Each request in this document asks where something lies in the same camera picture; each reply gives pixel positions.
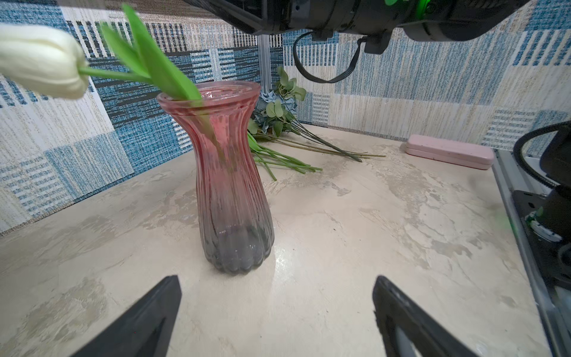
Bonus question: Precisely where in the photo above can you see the red glass vase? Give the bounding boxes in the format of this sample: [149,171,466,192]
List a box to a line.
[158,80,274,275]

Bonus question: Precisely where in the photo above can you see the blue hydrangea bunch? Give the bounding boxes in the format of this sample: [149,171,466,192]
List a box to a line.
[248,66,377,162]

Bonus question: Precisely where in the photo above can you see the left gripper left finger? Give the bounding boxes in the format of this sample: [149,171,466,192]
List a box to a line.
[74,275,182,356]

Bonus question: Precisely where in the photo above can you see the white tulip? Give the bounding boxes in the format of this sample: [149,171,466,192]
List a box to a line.
[1,4,203,108]

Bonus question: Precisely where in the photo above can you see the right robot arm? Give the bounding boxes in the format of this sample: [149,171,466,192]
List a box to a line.
[196,1,570,150]

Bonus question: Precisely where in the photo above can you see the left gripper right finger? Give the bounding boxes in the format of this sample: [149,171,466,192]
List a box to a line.
[373,275,476,356]

